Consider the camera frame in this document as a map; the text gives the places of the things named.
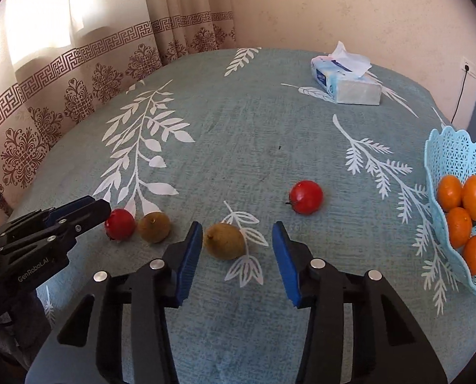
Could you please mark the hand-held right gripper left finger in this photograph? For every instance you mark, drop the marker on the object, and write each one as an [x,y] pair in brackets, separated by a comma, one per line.
[188,264]

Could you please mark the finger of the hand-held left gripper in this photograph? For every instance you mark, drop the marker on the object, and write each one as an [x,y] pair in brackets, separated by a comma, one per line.
[72,204]
[88,218]

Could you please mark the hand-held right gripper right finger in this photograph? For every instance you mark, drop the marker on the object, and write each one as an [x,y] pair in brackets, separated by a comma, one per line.
[285,264]

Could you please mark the red tomato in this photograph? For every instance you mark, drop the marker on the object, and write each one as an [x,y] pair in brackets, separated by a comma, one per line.
[120,224]
[305,196]

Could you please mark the brown kiwi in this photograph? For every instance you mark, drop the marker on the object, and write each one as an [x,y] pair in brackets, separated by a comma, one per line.
[154,227]
[224,240]

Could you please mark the light blue plastic lattice basket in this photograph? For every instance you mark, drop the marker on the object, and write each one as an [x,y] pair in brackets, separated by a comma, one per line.
[441,248]

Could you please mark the person's left hand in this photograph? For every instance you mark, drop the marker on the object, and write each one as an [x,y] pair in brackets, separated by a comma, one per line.
[20,328]

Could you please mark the teal leaf-print tablecloth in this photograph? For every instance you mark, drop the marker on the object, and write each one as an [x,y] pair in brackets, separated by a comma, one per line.
[242,156]

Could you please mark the beige patterned curtain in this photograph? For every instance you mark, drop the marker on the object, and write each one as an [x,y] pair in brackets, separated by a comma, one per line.
[82,68]

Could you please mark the blue and white tissue box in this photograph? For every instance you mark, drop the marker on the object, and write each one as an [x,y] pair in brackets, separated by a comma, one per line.
[349,86]

